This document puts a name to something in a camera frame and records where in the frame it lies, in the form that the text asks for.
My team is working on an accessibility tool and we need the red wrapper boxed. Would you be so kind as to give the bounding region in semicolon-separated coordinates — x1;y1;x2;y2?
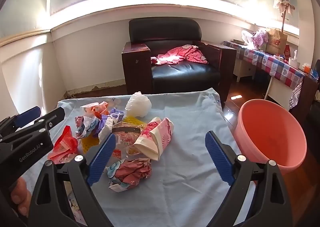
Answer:
47;125;78;165

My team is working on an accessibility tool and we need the white plastic bag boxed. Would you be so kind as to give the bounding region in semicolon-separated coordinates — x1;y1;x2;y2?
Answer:
241;29;255;45
124;91;152;117

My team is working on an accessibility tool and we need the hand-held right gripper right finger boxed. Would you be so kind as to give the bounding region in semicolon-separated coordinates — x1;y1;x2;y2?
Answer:
204;131;293;227

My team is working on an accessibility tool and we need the white plastic bag on desk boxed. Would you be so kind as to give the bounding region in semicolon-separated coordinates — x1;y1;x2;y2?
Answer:
241;29;255;45

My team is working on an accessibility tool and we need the purple wrapper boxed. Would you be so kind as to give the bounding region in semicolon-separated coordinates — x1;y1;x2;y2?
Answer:
96;107;124;137

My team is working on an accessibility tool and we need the dark pink wrapper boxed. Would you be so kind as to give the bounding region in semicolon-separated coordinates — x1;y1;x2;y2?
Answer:
105;157;152;192

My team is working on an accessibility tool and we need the wooden coat stand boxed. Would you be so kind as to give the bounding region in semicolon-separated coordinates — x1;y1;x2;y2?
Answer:
280;12;288;34

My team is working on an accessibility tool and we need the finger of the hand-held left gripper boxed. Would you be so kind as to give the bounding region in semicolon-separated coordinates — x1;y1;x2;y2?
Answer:
0;106;42;137
15;106;66;140

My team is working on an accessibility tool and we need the orange and white wrapper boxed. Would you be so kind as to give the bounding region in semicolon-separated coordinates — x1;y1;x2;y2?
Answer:
80;101;110;119

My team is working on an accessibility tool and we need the clear snack wrapper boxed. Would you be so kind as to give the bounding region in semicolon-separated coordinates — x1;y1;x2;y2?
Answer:
99;121;148;160

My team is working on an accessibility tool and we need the white desk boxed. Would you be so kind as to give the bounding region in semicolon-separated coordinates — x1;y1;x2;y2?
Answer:
233;52;297;112

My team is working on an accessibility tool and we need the brown paper bag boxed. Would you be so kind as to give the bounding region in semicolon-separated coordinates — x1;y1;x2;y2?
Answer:
266;28;288;54

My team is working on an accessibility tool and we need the checkered tablecloth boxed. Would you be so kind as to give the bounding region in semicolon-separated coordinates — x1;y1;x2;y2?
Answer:
223;40;307;111

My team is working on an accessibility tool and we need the pink plastic basin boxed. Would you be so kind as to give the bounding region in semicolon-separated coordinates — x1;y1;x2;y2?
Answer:
234;99;307;175

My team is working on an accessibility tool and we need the white tissue container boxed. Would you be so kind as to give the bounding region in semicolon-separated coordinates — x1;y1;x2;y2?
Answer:
288;49;300;69

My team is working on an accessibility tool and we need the pink dotted garment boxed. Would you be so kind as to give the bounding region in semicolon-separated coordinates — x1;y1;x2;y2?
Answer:
151;44;208;65

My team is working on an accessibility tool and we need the person's left hand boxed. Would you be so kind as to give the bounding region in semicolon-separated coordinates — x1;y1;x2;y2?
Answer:
10;176;32;217

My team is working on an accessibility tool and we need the black leather armchair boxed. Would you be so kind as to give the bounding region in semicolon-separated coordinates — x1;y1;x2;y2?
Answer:
122;18;237;104

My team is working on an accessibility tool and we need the red checkered cloth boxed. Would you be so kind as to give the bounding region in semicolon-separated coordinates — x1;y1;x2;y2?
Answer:
251;30;269;49

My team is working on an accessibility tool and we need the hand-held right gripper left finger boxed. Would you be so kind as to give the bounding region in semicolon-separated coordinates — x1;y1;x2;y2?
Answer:
28;133;117;227

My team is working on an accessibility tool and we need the pink floral packet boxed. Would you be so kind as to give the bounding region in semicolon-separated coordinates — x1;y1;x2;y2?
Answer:
132;116;175;161

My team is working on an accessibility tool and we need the pink and blue cartoon wrapper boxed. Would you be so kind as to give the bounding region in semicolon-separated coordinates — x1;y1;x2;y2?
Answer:
74;115;99;139

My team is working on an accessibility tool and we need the light blue cloth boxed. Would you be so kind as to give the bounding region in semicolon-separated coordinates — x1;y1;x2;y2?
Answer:
24;88;258;227

